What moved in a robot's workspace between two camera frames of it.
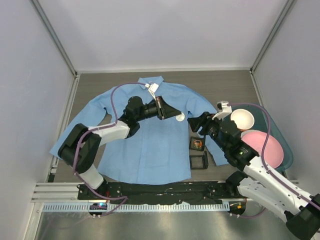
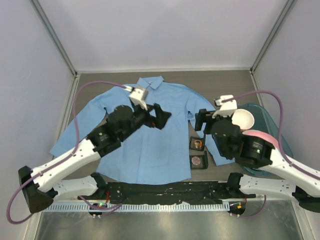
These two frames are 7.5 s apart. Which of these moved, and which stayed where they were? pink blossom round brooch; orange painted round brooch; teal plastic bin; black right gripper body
Moved: pink blossom round brooch
Stayed: teal plastic bin; black right gripper body; orange painted round brooch
